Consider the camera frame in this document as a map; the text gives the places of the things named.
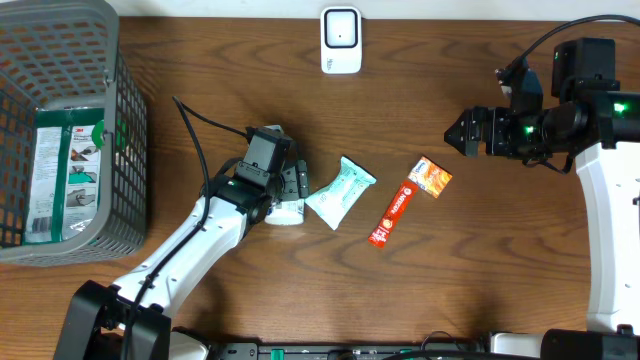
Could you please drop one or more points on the green white instruction package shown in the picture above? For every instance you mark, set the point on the green white instruction package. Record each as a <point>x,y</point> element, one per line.
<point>65,181</point>

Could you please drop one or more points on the white plastic bottle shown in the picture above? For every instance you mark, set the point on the white plastic bottle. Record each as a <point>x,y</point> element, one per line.
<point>286,213</point>

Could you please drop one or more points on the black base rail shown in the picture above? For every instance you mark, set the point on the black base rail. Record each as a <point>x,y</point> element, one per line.
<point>371,351</point>

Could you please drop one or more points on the white barcode scanner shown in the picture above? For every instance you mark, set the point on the white barcode scanner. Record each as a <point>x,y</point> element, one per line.
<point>341,40</point>

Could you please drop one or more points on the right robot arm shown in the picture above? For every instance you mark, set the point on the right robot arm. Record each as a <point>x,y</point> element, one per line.
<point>596,127</point>

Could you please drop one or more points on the teal wet wipes pack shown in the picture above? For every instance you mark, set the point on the teal wet wipes pack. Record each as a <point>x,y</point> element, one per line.
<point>332,202</point>

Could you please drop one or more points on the orange white small packet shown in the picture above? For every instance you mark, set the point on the orange white small packet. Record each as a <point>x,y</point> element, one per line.
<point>429,176</point>

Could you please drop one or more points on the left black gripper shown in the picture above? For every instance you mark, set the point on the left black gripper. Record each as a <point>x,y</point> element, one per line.
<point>297,181</point>

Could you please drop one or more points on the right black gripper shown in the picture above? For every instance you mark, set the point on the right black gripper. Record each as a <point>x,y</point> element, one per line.
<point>498,120</point>

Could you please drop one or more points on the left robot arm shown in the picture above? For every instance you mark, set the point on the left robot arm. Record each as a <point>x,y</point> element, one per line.
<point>132,318</point>

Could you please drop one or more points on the green lid small jar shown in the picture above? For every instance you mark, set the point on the green lid small jar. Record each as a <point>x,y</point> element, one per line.
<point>97,134</point>

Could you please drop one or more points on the red Nescafe stick sachet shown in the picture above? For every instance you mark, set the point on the red Nescafe stick sachet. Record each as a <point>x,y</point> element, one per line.
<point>380,236</point>

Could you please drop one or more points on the grey plastic mesh basket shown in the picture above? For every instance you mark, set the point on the grey plastic mesh basket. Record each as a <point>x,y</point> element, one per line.
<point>60,55</point>

